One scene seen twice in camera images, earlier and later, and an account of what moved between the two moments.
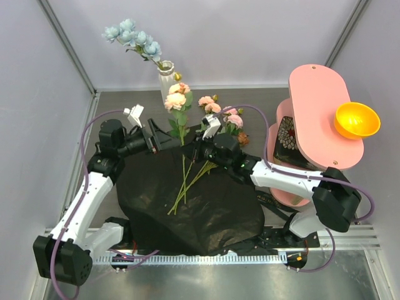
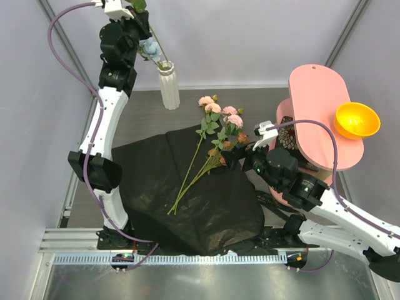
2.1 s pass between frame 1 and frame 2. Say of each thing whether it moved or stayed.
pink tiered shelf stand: stayed
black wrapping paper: stayed
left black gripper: moved
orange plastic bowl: stayed
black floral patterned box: stayed
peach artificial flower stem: moved
